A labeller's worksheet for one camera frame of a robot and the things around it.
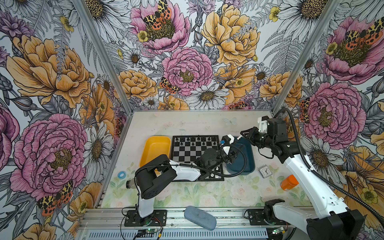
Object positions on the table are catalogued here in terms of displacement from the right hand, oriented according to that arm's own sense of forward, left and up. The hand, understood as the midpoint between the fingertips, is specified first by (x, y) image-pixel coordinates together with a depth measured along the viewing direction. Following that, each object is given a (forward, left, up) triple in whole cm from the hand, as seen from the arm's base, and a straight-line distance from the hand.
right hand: (241, 137), depth 76 cm
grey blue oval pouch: (-31, +19, -21) cm, 42 cm away
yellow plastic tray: (+12, +51, -25) cm, 58 cm away
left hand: (-2, 0, -3) cm, 4 cm away
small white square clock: (-8, -17, -23) cm, 29 cm away
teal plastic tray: (-3, -3, -25) cm, 25 cm away
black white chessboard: (+9, +29, -23) cm, 38 cm away
